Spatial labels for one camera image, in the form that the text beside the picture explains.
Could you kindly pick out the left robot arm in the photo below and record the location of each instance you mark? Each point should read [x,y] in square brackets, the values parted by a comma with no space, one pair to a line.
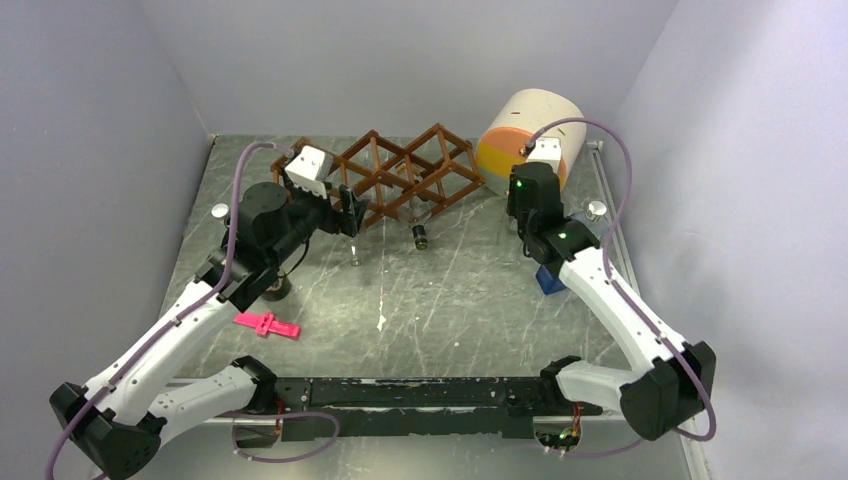
[121,417]

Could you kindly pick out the clear square labelled liquor bottle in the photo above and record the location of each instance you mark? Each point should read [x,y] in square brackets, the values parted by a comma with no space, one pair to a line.
[416,212]

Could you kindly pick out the cream orange yellow cylinder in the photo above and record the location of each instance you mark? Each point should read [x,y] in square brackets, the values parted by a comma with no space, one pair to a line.
[523,115]

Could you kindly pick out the clear tall glass bottle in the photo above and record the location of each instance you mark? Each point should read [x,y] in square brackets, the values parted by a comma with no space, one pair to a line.
[355,248]

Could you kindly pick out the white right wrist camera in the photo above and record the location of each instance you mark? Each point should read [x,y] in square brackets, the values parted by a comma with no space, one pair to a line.
[547,150]

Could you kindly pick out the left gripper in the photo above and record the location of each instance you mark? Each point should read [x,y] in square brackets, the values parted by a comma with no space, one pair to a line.
[336,221]

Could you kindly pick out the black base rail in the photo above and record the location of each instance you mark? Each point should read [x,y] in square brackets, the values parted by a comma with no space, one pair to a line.
[507,406]

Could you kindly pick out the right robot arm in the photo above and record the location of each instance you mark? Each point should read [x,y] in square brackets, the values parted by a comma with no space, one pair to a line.
[668,379]

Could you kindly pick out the brown wooden wine rack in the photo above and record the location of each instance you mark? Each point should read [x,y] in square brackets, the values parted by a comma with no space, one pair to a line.
[389,173]

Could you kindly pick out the silver round bottle cap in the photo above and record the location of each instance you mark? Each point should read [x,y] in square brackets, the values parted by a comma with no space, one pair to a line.
[220,211]

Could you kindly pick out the pink plastic tool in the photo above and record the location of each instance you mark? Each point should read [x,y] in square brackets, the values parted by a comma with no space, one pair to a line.
[267,324]

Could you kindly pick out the dark green wine bottle left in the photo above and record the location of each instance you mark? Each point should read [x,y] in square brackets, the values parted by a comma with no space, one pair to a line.
[278,290]

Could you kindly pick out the blue square bottle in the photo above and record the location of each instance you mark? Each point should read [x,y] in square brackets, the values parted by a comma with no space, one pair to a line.
[548,283]

